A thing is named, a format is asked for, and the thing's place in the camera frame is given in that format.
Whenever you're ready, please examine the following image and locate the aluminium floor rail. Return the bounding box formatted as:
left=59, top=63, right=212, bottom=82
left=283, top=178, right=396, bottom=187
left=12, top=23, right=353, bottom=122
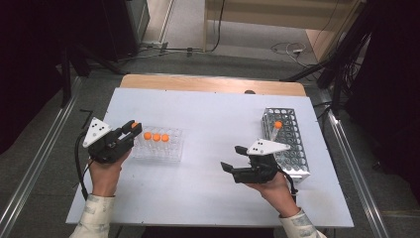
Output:
left=318, top=88, right=390, bottom=238
left=0, top=75, right=83, bottom=238

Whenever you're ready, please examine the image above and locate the person's left hand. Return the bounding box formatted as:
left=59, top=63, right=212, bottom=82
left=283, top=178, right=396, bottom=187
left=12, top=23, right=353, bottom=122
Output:
left=88, top=150, right=133, bottom=197

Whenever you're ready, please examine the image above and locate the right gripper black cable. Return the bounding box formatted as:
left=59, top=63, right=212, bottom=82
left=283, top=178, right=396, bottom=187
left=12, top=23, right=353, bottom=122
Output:
left=277, top=168, right=299, bottom=204

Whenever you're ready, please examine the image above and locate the dark cabinet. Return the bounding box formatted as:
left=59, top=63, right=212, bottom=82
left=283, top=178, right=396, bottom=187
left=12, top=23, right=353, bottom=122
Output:
left=75, top=0, right=152, bottom=62

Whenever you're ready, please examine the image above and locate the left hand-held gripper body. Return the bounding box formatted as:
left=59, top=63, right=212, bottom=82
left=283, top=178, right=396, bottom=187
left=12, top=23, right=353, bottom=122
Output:
left=81, top=116, right=133, bottom=165

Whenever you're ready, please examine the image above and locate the white floor cable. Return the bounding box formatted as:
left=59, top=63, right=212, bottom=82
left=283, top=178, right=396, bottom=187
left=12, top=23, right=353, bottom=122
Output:
left=270, top=41, right=318, bottom=68

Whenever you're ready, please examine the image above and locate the dark curtain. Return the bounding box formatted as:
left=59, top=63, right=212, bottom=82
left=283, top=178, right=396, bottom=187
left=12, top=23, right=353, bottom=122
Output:
left=343, top=0, right=420, bottom=199
left=0, top=0, right=110, bottom=157

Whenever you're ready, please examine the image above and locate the person's right hand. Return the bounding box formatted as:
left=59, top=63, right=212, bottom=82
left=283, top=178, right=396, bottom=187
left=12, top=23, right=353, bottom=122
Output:
left=246, top=172, right=301, bottom=218

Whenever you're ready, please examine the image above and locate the black stand with cables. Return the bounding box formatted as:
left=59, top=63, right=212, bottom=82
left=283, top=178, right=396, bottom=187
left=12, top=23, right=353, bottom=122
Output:
left=280, top=0, right=377, bottom=117

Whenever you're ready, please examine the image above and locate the white board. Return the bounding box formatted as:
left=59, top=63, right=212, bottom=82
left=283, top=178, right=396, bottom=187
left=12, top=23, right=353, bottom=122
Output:
left=65, top=86, right=355, bottom=229

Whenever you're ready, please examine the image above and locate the black hanging cable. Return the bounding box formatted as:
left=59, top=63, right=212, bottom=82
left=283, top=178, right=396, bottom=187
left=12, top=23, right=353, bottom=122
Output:
left=197, top=0, right=227, bottom=54

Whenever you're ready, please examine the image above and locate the clear plastic tube rack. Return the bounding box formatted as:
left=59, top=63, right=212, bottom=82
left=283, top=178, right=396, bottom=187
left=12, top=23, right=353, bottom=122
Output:
left=128, top=124, right=184, bottom=166

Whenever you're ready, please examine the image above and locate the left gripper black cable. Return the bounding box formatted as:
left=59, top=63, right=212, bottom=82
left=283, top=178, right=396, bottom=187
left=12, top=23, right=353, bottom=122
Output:
left=74, top=130, right=92, bottom=201

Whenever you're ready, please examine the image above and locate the wooden table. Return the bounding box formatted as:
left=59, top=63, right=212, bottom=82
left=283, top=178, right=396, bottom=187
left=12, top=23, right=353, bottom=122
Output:
left=119, top=73, right=307, bottom=97

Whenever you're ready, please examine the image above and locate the grey power strip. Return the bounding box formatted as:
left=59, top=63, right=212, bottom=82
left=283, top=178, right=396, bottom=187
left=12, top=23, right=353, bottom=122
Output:
left=140, top=40, right=169, bottom=51

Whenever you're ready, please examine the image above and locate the black metal stand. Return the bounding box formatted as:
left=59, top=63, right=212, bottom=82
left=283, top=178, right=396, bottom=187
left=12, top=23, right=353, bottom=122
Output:
left=58, top=43, right=130, bottom=108

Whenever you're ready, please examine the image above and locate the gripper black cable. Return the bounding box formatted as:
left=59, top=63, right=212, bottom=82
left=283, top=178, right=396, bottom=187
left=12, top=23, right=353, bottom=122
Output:
left=277, top=168, right=299, bottom=204
left=74, top=130, right=92, bottom=201

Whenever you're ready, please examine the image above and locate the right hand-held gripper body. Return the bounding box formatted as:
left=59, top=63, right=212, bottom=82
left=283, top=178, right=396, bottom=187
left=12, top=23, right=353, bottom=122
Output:
left=233, top=138, right=291, bottom=184

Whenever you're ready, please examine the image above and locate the metal tube rack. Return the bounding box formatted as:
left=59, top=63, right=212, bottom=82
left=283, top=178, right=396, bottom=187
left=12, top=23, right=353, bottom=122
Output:
left=262, top=107, right=311, bottom=183

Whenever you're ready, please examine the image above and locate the light wooden furniture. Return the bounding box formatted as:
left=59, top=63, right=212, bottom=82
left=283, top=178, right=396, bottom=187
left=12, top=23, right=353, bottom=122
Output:
left=202, top=0, right=368, bottom=62

